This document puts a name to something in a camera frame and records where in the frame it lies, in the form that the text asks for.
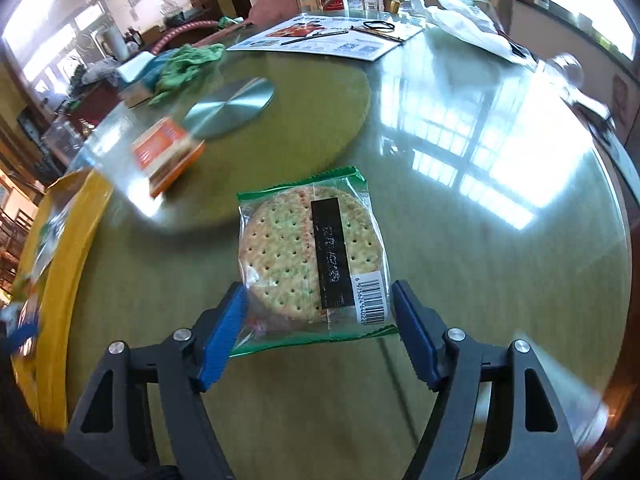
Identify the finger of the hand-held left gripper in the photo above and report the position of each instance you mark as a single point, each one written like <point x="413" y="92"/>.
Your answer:
<point x="22" y="334"/>

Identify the white kettle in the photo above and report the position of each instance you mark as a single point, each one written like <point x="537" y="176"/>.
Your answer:
<point x="114" y="42"/>

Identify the orange biscuit box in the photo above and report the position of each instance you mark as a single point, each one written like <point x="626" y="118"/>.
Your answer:
<point x="162" y="145"/>

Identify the gold box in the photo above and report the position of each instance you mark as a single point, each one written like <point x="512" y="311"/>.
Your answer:
<point x="395" y="5"/>

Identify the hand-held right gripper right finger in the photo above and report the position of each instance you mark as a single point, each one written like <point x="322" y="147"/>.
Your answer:
<point x="415" y="340"/>

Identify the teal brown box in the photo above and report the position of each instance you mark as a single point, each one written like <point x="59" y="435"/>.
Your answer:
<point x="137" y="94"/>

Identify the clear plastic bag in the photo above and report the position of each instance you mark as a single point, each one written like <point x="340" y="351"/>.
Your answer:
<point x="65" y="137"/>

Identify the metal cup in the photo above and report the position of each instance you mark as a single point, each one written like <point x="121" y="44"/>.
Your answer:
<point x="500" y="0"/>

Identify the round metal disc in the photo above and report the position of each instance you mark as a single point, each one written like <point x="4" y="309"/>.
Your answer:
<point x="230" y="107"/>

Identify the wooden chair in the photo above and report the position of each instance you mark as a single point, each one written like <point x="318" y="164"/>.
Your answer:
<point x="15" y="240"/>

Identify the red chair back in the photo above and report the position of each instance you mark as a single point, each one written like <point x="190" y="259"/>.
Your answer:
<point x="272" y="7"/>

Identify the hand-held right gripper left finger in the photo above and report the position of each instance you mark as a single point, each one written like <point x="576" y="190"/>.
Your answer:
<point x="225" y="340"/>

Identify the clear glass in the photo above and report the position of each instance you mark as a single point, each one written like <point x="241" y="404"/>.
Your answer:
<point x="562" y="70"/>

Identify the green cloth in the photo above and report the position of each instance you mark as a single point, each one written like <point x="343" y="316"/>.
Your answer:
<point x="187" y="67"/>

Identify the white plastic bag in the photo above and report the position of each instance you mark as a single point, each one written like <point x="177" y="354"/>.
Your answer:
<point x="465" y="22"/>

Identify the dark pen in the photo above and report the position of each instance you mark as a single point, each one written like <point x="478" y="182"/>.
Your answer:
<point x="315" y="36"/>

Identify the yellow-rimmed white tray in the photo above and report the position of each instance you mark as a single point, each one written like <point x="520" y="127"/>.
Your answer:
<point x="75" y="270"/>

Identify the pink striped hoop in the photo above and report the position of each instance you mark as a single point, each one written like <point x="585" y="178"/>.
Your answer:
<point x="185" y="26"/>

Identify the round cracker packet green edges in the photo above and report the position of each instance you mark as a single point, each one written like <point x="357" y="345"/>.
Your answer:
<point x="300" y="250"/>

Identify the printed paper leaflet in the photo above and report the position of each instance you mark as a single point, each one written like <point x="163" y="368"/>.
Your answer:
<point x="320" y="42"/>

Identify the thin dark stick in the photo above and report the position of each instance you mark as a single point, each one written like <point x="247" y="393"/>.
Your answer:
<point x="375" y="33"/>

